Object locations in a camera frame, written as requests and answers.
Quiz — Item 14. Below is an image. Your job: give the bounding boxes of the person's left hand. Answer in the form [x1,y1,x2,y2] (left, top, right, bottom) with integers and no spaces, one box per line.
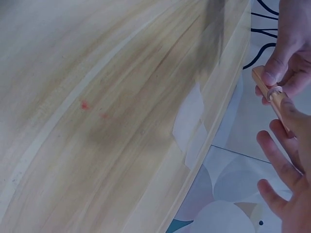
[255,0,311,105]

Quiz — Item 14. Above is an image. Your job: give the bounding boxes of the person's right hand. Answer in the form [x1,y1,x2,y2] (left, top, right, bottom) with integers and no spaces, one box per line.
[257,96,311,233]

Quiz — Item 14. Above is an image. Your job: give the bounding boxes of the beige wooden square stick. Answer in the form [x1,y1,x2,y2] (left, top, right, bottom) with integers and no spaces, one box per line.
[252,65,297,138]

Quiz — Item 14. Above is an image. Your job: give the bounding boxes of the white tape patch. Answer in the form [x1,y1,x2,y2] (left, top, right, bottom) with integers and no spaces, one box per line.
[171,81,205,149]

